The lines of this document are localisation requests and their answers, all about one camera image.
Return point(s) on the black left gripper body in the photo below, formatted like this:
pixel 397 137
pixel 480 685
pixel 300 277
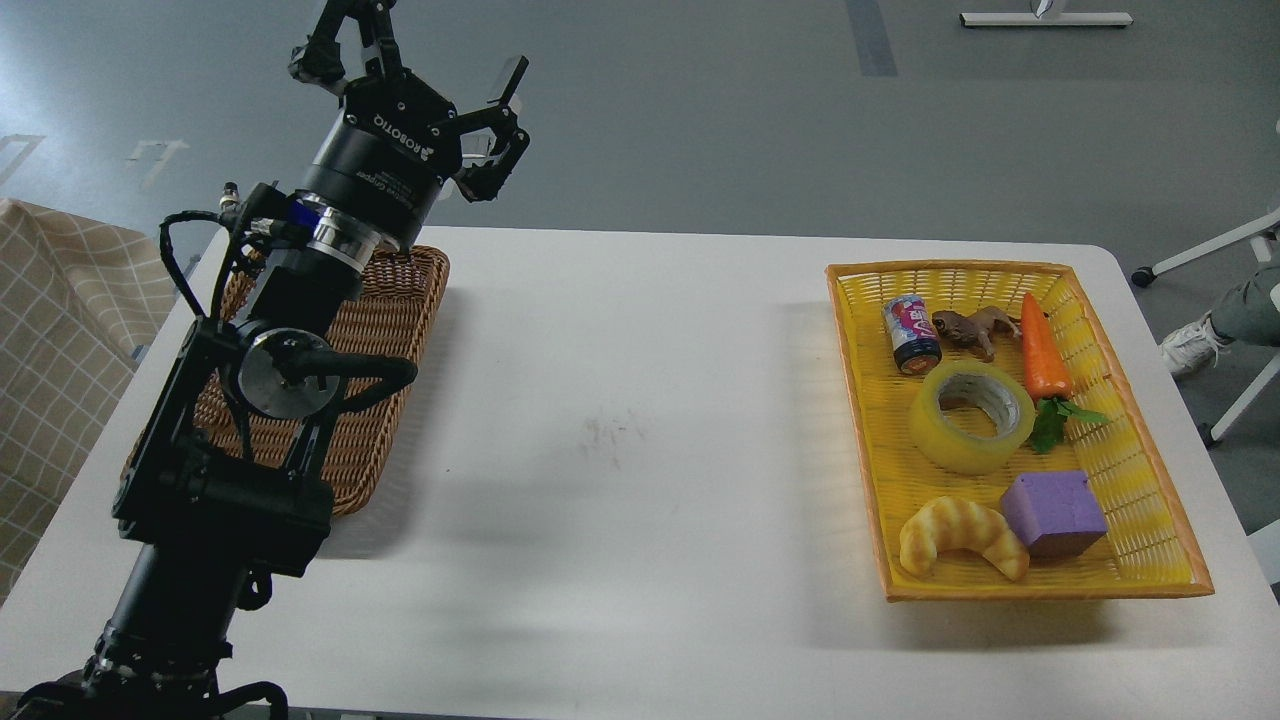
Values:
pixel 379 163

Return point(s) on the yellow tape roll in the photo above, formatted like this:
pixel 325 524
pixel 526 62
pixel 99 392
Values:
pixel 986 388

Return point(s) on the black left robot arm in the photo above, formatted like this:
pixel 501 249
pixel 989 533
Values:
pixel 225 490

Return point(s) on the brown wicker basket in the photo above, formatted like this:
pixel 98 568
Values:
pixel 392 317

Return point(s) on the beige checkered cloth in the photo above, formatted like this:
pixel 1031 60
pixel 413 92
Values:
pixel 80 301

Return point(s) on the small soda can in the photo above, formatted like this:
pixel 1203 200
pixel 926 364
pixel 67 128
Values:
pixel 915 346

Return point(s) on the brown toy frog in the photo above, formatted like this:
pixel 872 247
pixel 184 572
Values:
pixel 976 330

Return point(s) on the toy croissant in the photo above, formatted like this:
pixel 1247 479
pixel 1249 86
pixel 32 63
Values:
pixel 949 523

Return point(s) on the yellow plastic basket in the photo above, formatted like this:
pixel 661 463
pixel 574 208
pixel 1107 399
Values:
pixel 1149 549

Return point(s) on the orange toy carrot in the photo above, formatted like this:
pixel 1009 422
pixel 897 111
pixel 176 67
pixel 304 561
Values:
pixel 1047 380

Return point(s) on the white stand base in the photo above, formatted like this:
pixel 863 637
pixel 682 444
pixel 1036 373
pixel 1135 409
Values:
pixel 1046 14

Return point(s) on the purple foam cube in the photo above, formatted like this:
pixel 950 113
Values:
pixel 1053 513

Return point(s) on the white chair base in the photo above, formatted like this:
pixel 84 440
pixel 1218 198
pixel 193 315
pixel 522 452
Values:
pixel 1260 234

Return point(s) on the person in grey trousers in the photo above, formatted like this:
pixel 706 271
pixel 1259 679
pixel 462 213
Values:
pixel 1247 313

